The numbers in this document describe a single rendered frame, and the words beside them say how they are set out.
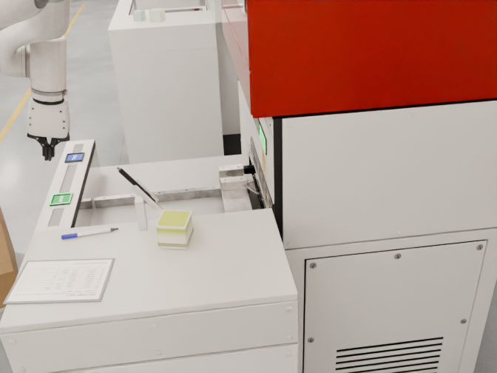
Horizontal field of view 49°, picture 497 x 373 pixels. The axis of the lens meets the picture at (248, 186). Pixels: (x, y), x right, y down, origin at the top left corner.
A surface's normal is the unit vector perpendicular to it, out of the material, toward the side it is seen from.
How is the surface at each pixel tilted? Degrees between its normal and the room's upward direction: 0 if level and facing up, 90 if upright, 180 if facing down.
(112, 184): 0
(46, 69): 91
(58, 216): 0
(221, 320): 90
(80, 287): 0
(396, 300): 90
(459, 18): 90
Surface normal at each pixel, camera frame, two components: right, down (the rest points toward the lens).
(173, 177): -0.04, -0.86
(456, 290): 0.13, 0.50
